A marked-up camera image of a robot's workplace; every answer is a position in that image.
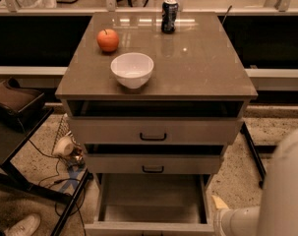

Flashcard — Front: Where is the grey drawer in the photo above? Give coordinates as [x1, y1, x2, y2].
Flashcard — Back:
[66, 100, 244, 145]
[85, 145, 224, 174]
[85, 174, 215, 236]

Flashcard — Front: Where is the wire mesh basket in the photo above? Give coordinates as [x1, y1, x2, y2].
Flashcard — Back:
[52, 114, 78, 155]

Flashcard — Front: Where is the white shoe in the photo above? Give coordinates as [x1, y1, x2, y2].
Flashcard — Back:
[4, 213, 41, 236]

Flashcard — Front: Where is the dark soda can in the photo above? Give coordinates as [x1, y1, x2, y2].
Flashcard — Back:
[161, 0, 179, 33]

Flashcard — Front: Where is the black floor cable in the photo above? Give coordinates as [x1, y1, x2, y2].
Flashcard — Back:
[18, 118, 88, 236]

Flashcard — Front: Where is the grey middle drawer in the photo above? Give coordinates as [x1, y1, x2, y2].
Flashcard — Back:
[85, 145, 224, 174]

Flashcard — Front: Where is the grey drawer cabinet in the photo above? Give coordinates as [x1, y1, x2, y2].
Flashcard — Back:
[55, 11, 259, 195]

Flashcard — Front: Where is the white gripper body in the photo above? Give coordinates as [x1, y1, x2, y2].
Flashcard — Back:
[213, 206, 260, 236]

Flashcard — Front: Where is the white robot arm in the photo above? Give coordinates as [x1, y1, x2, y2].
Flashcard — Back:
[213, 129, 298, 236]

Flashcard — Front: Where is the white round device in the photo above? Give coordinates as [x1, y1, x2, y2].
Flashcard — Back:
[53, 136, 74, 156]

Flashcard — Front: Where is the white bowl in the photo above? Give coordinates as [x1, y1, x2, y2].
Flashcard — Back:
[110, 52, 154, 89]

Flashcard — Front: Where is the black side table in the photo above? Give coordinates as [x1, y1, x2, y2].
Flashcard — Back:
[0, 107, 91, 236]

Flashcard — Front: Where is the red apple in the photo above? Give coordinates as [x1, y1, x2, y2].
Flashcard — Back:
[96, 29, 119, 52]

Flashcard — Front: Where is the grey top drawer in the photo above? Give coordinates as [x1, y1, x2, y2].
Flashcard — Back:
[66, 100, 244, 145]

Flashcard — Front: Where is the grey bottom drawer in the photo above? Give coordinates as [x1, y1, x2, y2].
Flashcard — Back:
[85, 174, 215, 236]

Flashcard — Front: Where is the dark brown bag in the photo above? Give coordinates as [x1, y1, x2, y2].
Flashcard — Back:
[0, 78, 45, 123]

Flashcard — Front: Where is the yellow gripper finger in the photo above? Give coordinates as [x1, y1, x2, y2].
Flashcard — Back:
[211, 195, 228, 209]

